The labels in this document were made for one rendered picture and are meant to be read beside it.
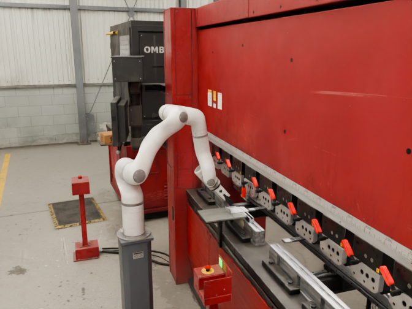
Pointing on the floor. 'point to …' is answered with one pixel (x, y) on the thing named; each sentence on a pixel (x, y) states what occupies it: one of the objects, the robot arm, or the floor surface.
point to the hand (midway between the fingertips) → (230, 202)
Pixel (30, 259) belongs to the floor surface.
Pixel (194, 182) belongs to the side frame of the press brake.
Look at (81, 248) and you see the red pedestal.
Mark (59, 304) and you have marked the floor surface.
